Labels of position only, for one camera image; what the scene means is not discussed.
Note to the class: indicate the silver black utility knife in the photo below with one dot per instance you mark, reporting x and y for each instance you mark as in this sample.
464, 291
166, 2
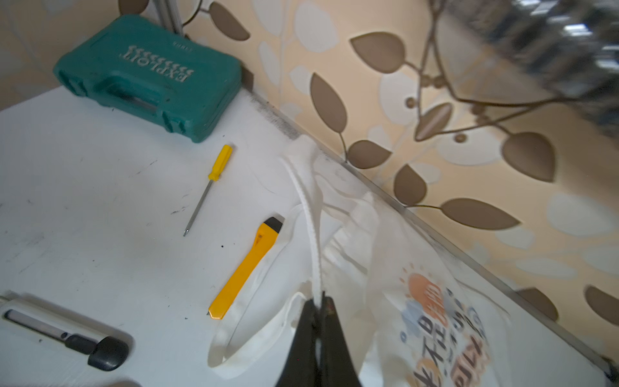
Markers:
103, 351

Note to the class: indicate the back black wire basket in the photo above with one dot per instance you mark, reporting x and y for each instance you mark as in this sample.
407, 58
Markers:
570, 48

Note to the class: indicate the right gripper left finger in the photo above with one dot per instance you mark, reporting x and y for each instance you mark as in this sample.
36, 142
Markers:
302, 364

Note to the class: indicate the yellow handle screwdriver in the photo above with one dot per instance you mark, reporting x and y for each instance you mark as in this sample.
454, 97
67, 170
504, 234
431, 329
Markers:
216, 172

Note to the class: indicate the yellow knife near pouch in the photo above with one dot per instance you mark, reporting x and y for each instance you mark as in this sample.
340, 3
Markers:
265, 239

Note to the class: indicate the green plastic tool case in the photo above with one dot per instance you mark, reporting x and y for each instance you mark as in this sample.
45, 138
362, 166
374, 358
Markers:
144, 70

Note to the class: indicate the white printed tote pouch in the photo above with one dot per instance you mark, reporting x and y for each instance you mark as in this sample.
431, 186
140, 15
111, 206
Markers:
405, 317

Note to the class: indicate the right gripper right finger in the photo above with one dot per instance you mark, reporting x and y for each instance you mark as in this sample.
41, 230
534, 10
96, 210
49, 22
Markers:
335, 364

